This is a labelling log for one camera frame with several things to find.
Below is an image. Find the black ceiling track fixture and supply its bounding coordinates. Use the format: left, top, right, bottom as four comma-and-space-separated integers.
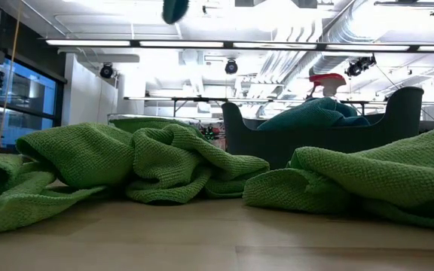
374, 0, 434, 17

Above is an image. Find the blue tinted window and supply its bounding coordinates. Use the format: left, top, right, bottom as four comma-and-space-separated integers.
0, 56, 67, 151

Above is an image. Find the black ceiling camera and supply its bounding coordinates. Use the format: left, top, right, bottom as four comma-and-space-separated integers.
224, 59, 239, 75
99, 62, 115, 79
347, 55, 377, 78

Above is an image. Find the clear spray bottle red trigger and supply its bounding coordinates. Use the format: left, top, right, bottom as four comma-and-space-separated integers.
307, 73, 348, 99

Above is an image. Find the dark ceiling box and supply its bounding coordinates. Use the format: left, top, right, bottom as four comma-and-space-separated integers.
234, 0, 267, 8

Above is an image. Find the green microfiber towel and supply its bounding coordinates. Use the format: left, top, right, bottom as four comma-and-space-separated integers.
0, 153, 105, 237
108, 117, 206, 139
16, 122, 135, 190
242, 123, 434, 233
125, 123, 270, 206

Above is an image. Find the clear plastic basket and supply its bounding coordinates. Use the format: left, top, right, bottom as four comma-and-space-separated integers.
107, 112, 212, 142

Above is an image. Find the black framed background table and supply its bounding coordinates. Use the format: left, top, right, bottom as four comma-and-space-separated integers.
124, 96, 278, 118

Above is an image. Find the teal plastic basket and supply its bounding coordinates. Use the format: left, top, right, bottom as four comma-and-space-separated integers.
221, 86, 425, 170

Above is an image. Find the long ceiling light bar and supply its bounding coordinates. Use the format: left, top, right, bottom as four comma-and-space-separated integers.
45, 38, 434, 53

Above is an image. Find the floral patterned cloth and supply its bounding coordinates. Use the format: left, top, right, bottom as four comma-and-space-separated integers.
200, 122, 228, 151

